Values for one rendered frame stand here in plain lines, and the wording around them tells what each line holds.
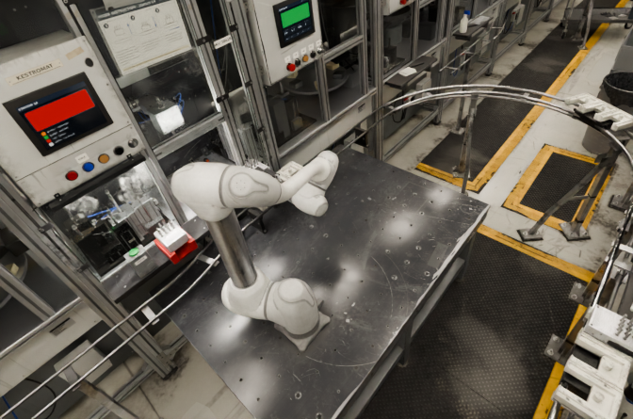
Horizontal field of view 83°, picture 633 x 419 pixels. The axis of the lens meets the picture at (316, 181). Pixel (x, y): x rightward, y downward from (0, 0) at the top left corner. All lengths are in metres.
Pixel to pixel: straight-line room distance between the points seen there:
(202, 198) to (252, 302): 0.55
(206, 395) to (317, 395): 1.02
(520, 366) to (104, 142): 2.29
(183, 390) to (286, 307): 1.21
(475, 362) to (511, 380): 0.18
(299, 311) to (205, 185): 0.63
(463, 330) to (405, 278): 0.77
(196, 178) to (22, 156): 0.63
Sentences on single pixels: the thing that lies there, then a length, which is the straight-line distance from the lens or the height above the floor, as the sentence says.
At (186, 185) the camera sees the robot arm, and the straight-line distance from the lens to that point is 1.12.
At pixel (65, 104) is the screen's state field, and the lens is 1.47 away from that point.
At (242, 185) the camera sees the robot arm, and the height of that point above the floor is 1.52.
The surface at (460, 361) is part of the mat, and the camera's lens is 2.35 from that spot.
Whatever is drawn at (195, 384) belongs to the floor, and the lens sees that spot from 2.48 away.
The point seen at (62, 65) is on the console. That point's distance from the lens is 1.47.
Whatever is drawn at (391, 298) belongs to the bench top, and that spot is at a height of 0.68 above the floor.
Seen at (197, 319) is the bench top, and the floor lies 0.68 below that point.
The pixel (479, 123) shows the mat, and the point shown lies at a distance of 4.04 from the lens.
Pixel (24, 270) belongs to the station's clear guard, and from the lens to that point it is 1.75.
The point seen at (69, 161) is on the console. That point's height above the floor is 1.47.
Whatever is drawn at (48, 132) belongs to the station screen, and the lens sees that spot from 1.48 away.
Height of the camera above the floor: 2.14
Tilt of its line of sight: 41 degrees down
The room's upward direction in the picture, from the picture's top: 9 degrees counter-clockwise
